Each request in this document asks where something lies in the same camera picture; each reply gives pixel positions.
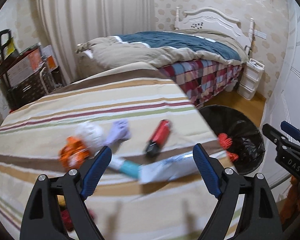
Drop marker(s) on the white teal tube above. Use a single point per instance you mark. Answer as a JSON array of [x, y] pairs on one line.
[[124, 166]]

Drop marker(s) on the black handled cart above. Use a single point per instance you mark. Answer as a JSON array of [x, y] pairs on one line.
[[8, 50]]

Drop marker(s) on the red black bottle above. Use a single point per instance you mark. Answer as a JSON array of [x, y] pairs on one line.
[[158, 138]]

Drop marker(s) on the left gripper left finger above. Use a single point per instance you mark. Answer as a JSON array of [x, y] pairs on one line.
[[42, 217]]

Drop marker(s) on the white plastic drawer unit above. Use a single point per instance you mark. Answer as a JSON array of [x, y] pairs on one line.
[[250, 79]]

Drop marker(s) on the purple crumpled glove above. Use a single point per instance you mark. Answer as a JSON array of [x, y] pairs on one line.
[[118, 132]]

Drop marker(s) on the wall switch plate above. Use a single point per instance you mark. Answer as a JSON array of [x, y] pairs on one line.
[[260, 34]]

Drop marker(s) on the striped table cloth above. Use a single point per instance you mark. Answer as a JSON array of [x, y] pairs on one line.
[[137, 94]]

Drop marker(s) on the white bed headboard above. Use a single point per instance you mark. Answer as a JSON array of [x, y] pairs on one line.
[[214, 19]]

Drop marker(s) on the plaid bed sheet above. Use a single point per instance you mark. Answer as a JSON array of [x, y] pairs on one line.
[[201, 80]]

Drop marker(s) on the blue beige duvet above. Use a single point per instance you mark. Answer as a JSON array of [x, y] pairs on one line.
[[159, 48]]

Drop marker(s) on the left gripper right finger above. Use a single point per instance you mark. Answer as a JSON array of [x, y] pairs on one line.
[[259, 217]]

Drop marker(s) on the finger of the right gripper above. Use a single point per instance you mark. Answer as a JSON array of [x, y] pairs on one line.
[[276, 137], [290, 130]]

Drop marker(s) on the white blue plastic package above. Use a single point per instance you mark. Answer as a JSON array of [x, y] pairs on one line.
[[169, 169]]

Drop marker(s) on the beige striped curtain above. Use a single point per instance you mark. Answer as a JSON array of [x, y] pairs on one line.
[[68, 23]]

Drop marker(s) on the white wardrobe door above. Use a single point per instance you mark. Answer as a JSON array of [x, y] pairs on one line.
[[284, 104]]

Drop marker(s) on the black trash bin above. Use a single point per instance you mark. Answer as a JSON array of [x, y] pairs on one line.
[[247, 141]]

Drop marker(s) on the orange white cardboard box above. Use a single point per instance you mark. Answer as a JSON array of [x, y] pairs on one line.
[[24, 68]]

